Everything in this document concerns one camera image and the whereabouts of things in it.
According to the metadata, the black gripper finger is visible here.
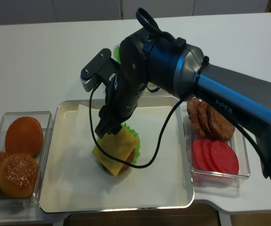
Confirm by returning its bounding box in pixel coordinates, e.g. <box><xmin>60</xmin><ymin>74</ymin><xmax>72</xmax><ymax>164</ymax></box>
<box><xmin>95</xmin><ymin>119</ymin><xmax>113</xmax><ymax>138</ymax></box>
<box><xmin>108</xmin><ymin>124</ymin><xmax>122</xmax><ymax>135</ymax></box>

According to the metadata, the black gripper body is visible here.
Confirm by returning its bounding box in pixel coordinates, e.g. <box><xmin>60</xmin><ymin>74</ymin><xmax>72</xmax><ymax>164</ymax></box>
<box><xmin>98</xmin><ymin>29</ymin><xmax>157</xmax><ymax>129</ymax></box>

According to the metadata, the yellow cheese slice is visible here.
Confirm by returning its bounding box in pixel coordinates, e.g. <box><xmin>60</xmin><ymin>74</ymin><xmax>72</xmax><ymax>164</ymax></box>
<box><xmin>92</xmin><ymin>123</ymin><xmax>140</xmax><ymax>177</ymax></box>

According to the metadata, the black blue robot arm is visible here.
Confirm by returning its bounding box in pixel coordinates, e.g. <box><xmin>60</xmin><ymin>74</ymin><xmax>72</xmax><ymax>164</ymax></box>
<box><xmin>91</xmin><ymin>29</ymin><xmax>271</xmax><ymax>180</ymax></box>

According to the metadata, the green lettuce on burger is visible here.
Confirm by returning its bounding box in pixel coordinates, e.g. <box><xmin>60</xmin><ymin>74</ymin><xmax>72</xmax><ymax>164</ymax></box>
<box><xmin>97</xmin><ymin>123</ymin><xmax>140</xmax><ymax>164</ymax></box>

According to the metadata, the green lettuce leaf in box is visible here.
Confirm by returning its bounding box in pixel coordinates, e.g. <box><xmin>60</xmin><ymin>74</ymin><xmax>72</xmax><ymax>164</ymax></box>
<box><xmin>113</xmin><ymin>45</ymin><xmax>120</xmax><ymax>64</ymax></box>

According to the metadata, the clear lettuce and cheese box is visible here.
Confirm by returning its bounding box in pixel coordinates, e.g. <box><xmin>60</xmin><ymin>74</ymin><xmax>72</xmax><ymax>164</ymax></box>
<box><xmin>112</xmin><ymin>43</ymin><xmax>169</xmax><ymax>97</ymax></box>

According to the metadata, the brown patty on burger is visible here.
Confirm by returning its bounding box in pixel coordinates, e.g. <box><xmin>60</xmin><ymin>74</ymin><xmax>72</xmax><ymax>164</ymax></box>
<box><xmin>100</xmin><ymin>149</ymin><xmax>135</xmax><ymax>176</ymax></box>

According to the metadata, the white metal serving tray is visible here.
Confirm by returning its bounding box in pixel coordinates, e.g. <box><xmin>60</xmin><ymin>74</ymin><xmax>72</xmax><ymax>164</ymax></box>
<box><xmin>40</xmin><ymin>97</ymin><xmax>194</xmax><ymax>213</ymax></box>

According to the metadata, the white paper sheet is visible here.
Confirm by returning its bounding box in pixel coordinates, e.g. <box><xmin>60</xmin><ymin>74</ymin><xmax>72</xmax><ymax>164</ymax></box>
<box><xmin>57</xmin><ymin>106</ymin><xmax>180</xmax><ymax>203</ymax></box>

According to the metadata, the left brown patty in box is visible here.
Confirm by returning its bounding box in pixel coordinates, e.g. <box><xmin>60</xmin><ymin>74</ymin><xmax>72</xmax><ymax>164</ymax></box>
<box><xmin>187</xmin><ymin>98</ymin><xmax>207</xmax><ymax>138</ymax></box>

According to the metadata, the brown patty in box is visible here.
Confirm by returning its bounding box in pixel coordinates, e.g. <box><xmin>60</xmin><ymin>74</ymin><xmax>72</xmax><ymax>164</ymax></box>
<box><xmin>187</xmin><ymin>98</ymin><xmax>207</xmax><ymax>138</ymax></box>
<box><xmin>206</xmin><ymin>105</ymin><xmax>235</xmax><ymax>141</ymax></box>
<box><xmin>197</xmin><ymin>101</ymin><xmax>214</xmax><ymax>138</ymax></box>

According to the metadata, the middle brown patty in box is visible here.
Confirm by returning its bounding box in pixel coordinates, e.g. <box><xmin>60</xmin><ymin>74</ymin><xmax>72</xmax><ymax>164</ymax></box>
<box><xmin>197</xmin><ymin>101</ymin><xmax>214</xmax><ymax>138</ymax></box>

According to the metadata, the plain orange bun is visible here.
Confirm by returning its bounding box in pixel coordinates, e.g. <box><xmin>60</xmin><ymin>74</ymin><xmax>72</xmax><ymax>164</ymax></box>
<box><xmin>5</xmin><ymin>116</ymin><xmax>44</xmax><ymax>157</ymax></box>

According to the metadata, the left red tomato slice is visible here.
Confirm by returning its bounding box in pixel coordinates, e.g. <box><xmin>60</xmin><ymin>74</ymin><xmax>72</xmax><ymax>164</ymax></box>
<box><xmin>192</xmin><ymin>138</ymin><xmax>208</xmax><ymax>170</ymax></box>

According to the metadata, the red tomato slice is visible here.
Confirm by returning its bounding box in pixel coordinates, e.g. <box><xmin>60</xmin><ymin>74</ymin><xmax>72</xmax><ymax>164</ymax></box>
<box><xmin>192</xmin><ymin>138</ymin><xmax>208</xmax><ymax>170</ymax></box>
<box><xmin>210</xmin><ymin>140</ymin><xmax>239</xmax><ymax>175</ymax></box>
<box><xmin>202</xmin><ymin>139</ymin><xmax>217</xmax><ymax>171</ymax></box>

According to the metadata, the middle red tomato slice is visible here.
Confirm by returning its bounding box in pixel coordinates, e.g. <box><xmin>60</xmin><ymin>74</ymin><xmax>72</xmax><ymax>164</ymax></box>
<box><xmin>202</xmin><ymin>139</ymin><xmax>217</xmax><ymax>171</ymax></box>

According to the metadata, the clear bun box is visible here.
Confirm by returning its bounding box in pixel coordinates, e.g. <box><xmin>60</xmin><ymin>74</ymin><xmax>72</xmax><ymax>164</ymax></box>
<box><xmin>0</xmin><ymin>111</ymin><xmax>53</xmax><ymax>208</ymax></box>

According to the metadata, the right sesame bun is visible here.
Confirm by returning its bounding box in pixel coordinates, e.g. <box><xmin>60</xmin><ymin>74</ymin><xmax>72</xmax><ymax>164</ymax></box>
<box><xmin>0</xmin><ymin>153</ymin><xmax>38</xmax><ymax>198</ymax></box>

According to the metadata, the right brown patty in box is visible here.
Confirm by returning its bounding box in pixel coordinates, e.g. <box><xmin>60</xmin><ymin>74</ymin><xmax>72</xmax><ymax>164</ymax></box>
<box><xmin>206</xmin><ymin>105</ymin><xmax>235</xmax><ymax>141</ymax></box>

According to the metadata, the clear patty and tomato box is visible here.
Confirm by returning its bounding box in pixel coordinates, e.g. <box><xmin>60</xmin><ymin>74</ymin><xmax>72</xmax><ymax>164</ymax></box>
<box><xmin>183</xmin><ymin>109</ymin><xmax>250</xmax><ymax>188</ymax></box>

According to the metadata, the right red tomato slice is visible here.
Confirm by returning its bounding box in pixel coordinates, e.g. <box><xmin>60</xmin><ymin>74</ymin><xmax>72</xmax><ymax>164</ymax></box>
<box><xmin>210</xmin><ymin>140</ymin><xmax>239</xmax><ymax>175</ymax></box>

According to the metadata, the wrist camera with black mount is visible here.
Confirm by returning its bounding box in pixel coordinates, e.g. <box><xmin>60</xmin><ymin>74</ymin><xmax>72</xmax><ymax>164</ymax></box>
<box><xmin>80</xmin><ymin>48</ymin><xmax>120</xmax><ymax>92</ymax></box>

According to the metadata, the black cable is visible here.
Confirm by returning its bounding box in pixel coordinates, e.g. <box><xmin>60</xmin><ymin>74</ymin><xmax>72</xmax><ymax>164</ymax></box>
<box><xmin>89</xmin><ymin>8</ymin><xmax>271</xmax><ymax>179</ymax></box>

